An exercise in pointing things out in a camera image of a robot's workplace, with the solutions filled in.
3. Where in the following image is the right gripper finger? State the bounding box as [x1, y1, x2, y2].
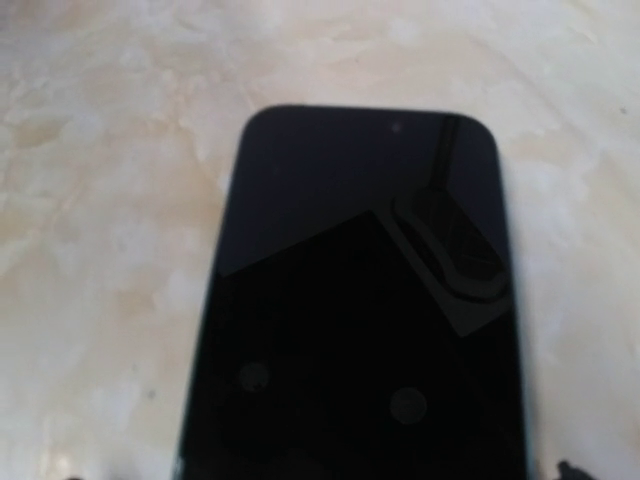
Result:
[557, 460, 596, 480]

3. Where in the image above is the teal phone diagonal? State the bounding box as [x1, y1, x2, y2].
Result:
[175, 106, 532, 479]

